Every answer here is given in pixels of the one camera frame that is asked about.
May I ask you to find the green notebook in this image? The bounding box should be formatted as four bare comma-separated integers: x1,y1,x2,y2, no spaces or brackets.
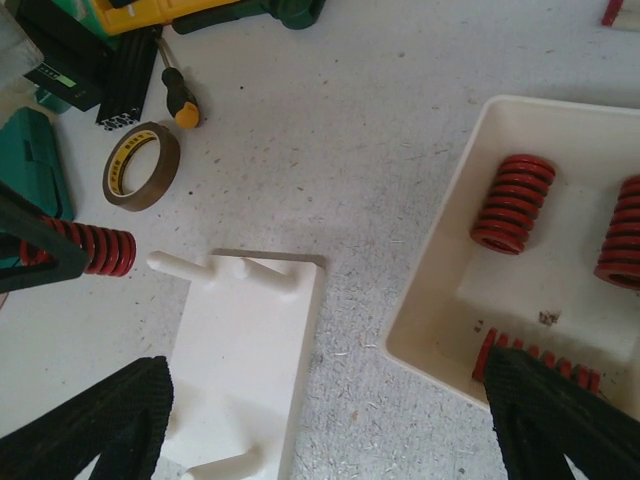
1,107,75,221

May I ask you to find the green storage bin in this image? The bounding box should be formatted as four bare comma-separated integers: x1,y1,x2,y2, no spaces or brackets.
172,0,325,35

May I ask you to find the brown tape roll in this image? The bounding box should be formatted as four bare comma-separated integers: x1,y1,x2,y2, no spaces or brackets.
102,122,181,212

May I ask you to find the beige work glove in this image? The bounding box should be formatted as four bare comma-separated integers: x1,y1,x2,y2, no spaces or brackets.
601,0,640,32

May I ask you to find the yellow storage bin row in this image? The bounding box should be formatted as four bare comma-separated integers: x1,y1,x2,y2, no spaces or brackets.
90,0,232,36

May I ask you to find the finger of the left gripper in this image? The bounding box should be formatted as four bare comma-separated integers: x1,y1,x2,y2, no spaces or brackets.
1,183,89,294

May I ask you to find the small red spring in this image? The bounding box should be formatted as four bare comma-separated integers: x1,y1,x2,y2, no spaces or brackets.
41,216,137,277

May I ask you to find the white peg fixture plate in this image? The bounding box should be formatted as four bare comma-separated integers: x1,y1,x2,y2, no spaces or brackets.
147,251,326,479

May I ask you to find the large red spring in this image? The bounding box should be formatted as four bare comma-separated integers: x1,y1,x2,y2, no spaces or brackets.
594,175,639,291

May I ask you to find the white spring tray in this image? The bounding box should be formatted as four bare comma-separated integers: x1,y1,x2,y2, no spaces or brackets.
384,96,639,417

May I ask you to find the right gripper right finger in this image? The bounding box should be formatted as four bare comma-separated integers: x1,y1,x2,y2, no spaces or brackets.
484,347,639,479

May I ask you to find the medium red spring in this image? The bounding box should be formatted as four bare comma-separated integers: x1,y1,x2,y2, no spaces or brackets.
470,154,556,255

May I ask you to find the yellow handled screwdriver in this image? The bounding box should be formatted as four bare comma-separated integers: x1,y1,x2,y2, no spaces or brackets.
156,38,200,129

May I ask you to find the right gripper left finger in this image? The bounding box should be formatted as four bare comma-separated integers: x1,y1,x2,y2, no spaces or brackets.
1,356,173,479

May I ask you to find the black green meter device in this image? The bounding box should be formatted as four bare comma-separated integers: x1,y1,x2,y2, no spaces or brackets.
15,4,114,111

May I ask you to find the black aluminium extrusion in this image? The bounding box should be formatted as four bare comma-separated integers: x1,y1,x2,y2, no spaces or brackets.
96,25,163,131

